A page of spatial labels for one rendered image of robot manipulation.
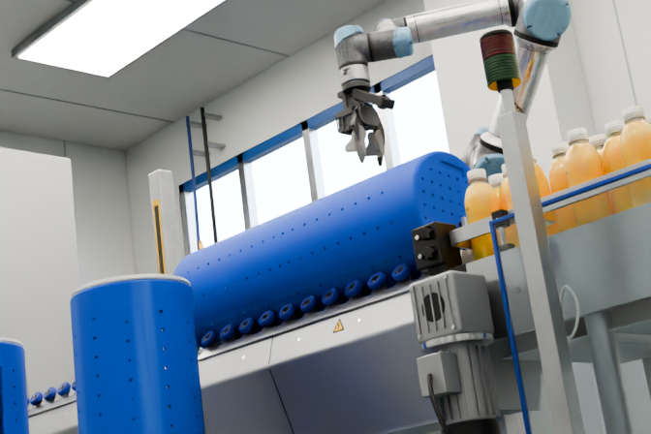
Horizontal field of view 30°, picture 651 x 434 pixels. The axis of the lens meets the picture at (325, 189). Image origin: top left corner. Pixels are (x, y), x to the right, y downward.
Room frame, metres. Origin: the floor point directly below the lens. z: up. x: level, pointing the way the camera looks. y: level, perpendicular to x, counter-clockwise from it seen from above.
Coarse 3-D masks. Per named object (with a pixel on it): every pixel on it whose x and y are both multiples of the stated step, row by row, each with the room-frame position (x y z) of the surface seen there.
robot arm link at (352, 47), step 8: (336, 32) 2.80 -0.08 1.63; (344, 32) 2.79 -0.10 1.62; (352, 32) 2.79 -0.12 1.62; (360, 32) 2.80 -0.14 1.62; (336, 40) 2.81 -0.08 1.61; (344, 40) 2.79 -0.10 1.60; (352, 40) 2.79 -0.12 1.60; (360, 40) 2.78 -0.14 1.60; (336, 48) 2.81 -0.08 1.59; (344, 48) 2.79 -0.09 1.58; (352, 48) 2.79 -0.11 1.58; (360, 48) 2.79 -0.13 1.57; (368, 48) 2.79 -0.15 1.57; (344, 56) 2.79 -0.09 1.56; (352, 56) 2.79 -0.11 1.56; (360, 56) 2.79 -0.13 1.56; (368, 56) 2.80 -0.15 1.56; (344, 64) 2.79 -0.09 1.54; (352, 64) 2.79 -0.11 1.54
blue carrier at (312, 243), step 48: (336, 192) 2.79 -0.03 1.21; (384, 192) 2.61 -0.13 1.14; (432, 192) 2.60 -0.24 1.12; (240, 240) 2.98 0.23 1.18; (288, 240) 2.82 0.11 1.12; (336, 240) 2.72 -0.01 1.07; (384, 240) 2.63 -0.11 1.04; (192, 288) 3.08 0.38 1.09; (240, 288) 2.96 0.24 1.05; (288, 288) 2.87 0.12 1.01; (336, 288) 2.80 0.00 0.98; (240, 336) 3.11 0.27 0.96
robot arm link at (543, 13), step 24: (528, 0) 2.72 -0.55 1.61; (552, 0) 2.70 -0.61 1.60; (528, 24) 2.73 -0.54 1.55; (552, 24) 2.73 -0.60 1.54; (528, 48) 2.79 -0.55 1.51; (552, 48) 2.79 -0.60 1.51; (528, 72) 2.82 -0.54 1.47; (528, 96) 2.86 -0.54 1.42; (480, 144) 2.95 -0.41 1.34; (480, 168) 2.94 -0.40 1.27
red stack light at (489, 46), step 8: (488, 40) 2.07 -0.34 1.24; (496, 40) 2.06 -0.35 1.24; (504, 40) 2.06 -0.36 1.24; (512, 40) 2.08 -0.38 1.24; (480, 48) 2.09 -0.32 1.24; (488, 48) 2.07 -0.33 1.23; (496, 48) 2.06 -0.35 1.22; (504, 48) 2.06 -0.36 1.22; (512, 48) 2.07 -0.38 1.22; (488, 56) 2.07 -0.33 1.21
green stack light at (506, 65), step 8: (496, 56) 2.06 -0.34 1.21; (504, 56) 2.06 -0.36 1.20; (512, 56) 2.07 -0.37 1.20; (488, 64) 2.08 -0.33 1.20; (496, 64) 2.07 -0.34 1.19; (504, 64) 2.06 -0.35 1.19; (512, 64) 2.07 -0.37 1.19; (488, 72) 2.08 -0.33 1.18; (496, 72) 2.07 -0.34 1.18; (504, 72) 2.06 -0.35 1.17; (512, 72) 2.07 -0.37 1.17; (488, 80) 2.08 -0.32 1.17; (496, 80) 2.07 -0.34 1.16; (504, 80) 2.08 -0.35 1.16; (512, 80) 2.08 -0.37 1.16; (520, 80) 2.09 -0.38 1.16; (488, 88) 2.10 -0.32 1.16; (496, 88) 2.11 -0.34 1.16
